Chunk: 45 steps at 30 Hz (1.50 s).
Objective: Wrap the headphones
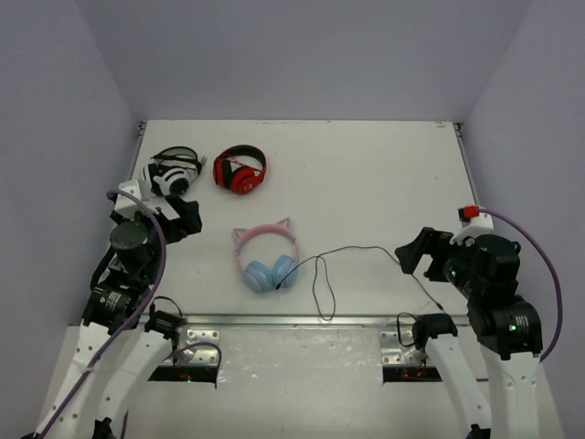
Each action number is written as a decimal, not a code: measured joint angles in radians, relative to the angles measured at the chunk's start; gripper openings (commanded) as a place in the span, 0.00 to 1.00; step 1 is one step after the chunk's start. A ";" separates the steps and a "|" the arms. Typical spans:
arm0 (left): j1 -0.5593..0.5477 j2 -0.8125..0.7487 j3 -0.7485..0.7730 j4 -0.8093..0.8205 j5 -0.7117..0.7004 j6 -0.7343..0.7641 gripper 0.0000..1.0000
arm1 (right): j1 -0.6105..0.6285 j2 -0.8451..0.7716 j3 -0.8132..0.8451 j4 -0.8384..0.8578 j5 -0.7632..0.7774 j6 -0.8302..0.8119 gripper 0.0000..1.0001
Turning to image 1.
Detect red black headphones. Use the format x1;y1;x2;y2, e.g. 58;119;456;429
213;145;267;195

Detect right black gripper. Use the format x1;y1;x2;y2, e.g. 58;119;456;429
395;227;482;299

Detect thin black headphone cable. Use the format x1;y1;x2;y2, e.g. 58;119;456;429
274;245;447;322

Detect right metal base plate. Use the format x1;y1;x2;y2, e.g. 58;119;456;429
378;328;431;368

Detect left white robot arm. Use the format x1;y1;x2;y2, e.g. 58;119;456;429
31;189;202;438

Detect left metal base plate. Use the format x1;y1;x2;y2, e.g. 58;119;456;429
164;327;220;367

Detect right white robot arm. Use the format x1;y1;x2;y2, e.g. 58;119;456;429
395;227;543;438

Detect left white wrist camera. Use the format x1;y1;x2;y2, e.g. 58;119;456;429
113;179;165;219

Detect white black headphones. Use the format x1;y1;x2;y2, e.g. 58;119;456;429
138;145;207;197

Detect aluminium table edge rail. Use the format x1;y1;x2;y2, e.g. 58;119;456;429
184;314;398;328

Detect metal base plate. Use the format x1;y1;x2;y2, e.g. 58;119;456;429
378;328;431;368
164;327;220;367

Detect pink blue cat-ear headphones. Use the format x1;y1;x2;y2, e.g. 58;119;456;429
232;217;301;294

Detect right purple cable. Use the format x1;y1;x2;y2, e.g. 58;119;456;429
479;208;564;365

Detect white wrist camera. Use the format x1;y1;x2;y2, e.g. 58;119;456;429
113;179;165;219
450;205;494;245

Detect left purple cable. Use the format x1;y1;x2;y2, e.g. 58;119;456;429
34;189;223;435

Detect purple cable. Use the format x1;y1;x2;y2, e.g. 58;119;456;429
479;208;564;365
34;189;223;435

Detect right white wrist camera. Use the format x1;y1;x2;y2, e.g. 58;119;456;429
450;205;494;245

